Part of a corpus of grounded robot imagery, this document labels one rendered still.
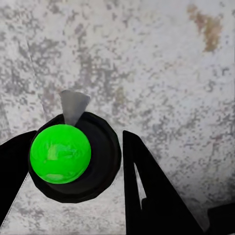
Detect insectifuge atomizer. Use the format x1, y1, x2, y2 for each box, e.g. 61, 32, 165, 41
27, 91, 122, 203

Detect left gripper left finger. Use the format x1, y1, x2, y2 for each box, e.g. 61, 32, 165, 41
0, 130, 38, 226

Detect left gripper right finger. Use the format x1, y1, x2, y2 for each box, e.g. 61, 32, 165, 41
122, 130, 205, 235

